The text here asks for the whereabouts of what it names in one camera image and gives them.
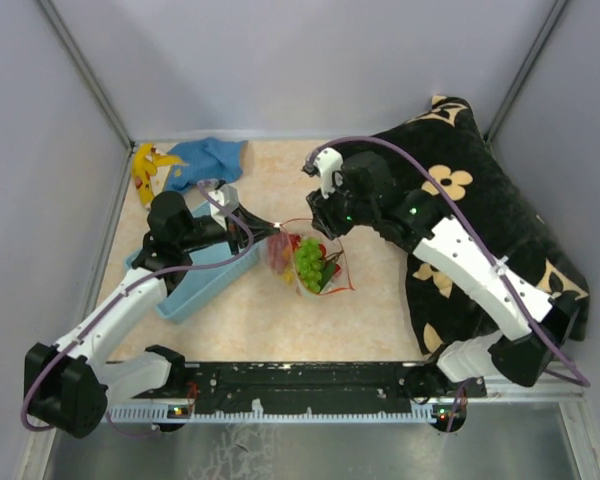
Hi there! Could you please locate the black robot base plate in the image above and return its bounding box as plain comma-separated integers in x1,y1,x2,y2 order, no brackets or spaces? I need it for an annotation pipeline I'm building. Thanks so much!
136,362,459,415

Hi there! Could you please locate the blue cloth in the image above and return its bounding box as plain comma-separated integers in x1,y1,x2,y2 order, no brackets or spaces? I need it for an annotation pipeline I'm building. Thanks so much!
165,137,247,193

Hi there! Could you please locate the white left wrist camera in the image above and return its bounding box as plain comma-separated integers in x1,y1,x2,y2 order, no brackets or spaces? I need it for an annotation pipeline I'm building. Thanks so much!
208,184,240,229

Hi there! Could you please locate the yellow pikachu plush toy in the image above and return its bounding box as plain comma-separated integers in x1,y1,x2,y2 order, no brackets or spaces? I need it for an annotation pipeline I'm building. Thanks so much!
131,143,186,210

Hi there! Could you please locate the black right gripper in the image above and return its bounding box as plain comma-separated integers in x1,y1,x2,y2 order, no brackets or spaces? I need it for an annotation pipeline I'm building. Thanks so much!
306,172,377,240

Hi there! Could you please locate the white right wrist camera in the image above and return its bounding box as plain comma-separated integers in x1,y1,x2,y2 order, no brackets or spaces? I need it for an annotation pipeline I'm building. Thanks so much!
314,148,343,199

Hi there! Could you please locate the grey slotted cable duct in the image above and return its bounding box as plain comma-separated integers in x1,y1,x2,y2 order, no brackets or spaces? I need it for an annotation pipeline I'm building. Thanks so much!
104,402,469,424

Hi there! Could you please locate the purple grape bunch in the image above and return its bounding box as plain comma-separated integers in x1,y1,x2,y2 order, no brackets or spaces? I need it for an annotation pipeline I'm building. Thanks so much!
266,233,292,275

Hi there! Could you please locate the black floral pillow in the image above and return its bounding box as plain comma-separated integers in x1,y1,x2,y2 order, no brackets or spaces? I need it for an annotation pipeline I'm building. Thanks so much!
339,96,590,355

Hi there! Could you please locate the green grape bunch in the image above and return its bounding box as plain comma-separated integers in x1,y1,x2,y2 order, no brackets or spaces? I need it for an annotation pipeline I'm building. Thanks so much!
294,237,324,294

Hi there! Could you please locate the red strawberry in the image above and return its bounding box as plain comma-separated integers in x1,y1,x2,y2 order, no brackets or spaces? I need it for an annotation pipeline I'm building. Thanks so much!
289,234,302,251

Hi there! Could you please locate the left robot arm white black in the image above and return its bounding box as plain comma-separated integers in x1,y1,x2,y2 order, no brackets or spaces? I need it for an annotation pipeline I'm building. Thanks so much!
20,185,280,438

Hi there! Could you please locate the light blue plastic basket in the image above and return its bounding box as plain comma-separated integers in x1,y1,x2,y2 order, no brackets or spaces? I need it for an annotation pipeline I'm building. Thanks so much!
124,202,259,324

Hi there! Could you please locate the clear zip bag orange zipper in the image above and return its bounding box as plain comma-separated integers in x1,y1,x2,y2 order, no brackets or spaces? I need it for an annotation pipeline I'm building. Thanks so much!
261,218,354,299

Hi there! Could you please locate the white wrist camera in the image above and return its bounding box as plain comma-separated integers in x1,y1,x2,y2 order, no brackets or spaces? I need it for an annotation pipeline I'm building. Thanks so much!
314,148,343,199
208,184,240,229

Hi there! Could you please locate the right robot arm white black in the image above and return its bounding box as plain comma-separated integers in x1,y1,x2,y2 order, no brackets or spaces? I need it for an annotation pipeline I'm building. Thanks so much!
304,148,578,396

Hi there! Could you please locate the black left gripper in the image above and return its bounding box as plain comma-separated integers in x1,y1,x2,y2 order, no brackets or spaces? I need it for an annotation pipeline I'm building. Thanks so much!
178,202,280,256

